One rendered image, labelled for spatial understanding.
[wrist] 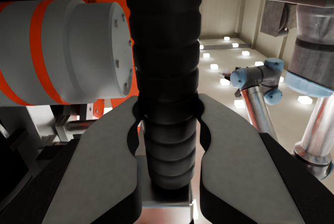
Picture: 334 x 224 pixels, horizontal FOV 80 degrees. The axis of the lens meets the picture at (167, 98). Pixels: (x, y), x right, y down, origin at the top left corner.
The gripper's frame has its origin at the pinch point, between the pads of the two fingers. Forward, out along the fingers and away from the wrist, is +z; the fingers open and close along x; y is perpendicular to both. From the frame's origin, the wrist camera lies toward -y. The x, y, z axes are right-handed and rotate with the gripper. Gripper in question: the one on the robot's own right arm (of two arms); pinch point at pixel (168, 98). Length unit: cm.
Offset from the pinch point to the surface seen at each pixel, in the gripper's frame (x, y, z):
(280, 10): 355, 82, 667
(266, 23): 344, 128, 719
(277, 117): 505, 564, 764
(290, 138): 490, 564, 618
